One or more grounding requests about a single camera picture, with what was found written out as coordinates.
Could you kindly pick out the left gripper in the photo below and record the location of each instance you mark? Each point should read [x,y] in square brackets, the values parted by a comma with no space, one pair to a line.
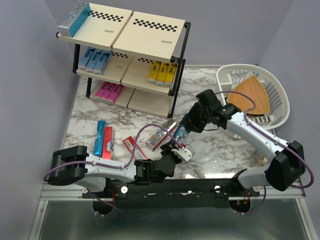
[167,148]

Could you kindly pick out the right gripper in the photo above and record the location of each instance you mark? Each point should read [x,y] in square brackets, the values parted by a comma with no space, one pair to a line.
[191,116]

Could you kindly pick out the silver blue R&O box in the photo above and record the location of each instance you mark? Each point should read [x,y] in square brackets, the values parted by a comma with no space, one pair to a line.
[181,134]

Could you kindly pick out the yellow toothpaste box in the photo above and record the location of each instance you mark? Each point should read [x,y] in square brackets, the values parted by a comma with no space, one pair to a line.
[170,75]
[162,74]
[154,71]

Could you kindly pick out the blue metallic toothpaste box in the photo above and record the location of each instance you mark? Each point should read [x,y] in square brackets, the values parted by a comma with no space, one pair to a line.
[99,140]

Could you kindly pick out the pink toothpaste box back side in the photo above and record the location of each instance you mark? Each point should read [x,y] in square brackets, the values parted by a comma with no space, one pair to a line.
[115,93]

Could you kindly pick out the pink toothpaste box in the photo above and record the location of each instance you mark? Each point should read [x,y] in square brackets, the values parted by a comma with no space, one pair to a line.
[115,93]
[109,89]
[101,90]

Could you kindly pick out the light blue toothpaste box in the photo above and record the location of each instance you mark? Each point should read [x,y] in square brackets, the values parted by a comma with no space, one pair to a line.
[102,62]
[93,60]
[82,64]

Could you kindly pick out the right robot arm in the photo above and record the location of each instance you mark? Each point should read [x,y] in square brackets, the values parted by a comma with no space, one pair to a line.
[285,159]

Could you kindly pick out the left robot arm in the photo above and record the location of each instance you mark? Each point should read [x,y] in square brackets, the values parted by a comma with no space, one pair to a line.
[70,165]

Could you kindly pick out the beige three-tier shelf rack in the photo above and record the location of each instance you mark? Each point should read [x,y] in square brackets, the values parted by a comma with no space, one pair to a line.
[137,40]

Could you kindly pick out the silver red R&O box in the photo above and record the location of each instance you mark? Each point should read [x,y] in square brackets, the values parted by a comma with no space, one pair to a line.
[160,135]

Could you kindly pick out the white plastic dish basket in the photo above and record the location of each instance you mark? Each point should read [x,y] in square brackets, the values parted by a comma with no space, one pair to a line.
[229,76]

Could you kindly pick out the red R&O toothpaste box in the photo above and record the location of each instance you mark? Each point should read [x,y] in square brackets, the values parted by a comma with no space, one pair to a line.
[108,143]

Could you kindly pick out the woven wicker fan tray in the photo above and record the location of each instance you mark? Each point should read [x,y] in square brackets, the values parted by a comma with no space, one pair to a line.
[252,88]

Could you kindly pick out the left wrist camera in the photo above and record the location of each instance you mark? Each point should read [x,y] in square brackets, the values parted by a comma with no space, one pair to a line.
[185,153]

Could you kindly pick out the black mounting rail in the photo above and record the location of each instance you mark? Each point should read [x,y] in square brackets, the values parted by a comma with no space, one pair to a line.
[171,193]

